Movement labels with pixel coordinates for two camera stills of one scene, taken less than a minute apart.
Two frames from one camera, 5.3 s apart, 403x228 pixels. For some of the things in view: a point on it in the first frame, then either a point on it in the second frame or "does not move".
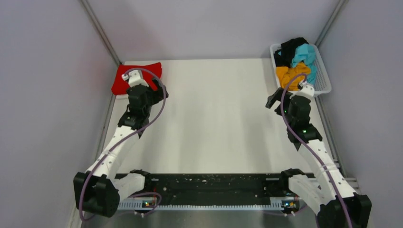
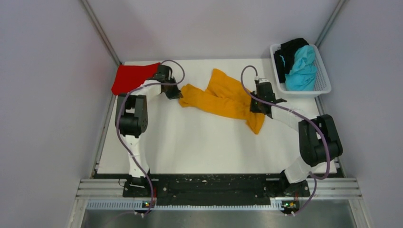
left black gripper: x=158 y=94 → x=176 y=94
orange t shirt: x=285 y=73 → x=224 y=96
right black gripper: x=272 y=99 → x=252 y=108
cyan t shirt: x=306 y=52 does not move
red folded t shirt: x=121 y=85 does not move
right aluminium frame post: x=341 y=5 does not move
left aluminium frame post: x=100 y=30 does not move
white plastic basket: x=322 y=84 does not move
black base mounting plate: x=215 y=188 does not move
